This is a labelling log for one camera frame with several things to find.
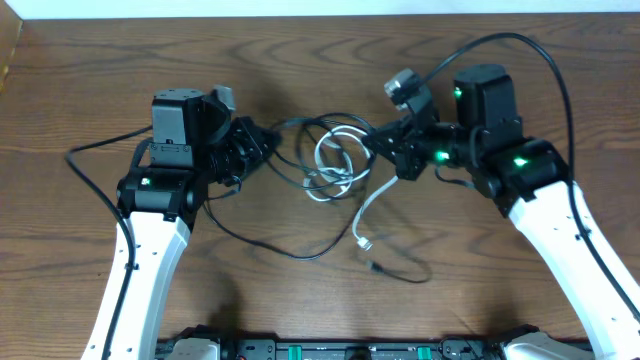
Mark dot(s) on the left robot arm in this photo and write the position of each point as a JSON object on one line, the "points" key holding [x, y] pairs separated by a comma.
{"points": [[196, 141]]}

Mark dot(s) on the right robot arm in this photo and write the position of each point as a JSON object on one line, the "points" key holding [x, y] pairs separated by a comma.
{"points": [[529, 183]]}

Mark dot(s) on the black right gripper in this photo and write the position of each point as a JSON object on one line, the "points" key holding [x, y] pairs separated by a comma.
{"points": [[402, 151]]}

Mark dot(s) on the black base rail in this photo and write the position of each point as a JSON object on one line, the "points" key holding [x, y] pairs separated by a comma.
{"points": [[375, 350]]}

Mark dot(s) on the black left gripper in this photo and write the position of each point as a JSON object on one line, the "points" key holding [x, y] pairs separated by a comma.
{"points": [[254, 133]]}

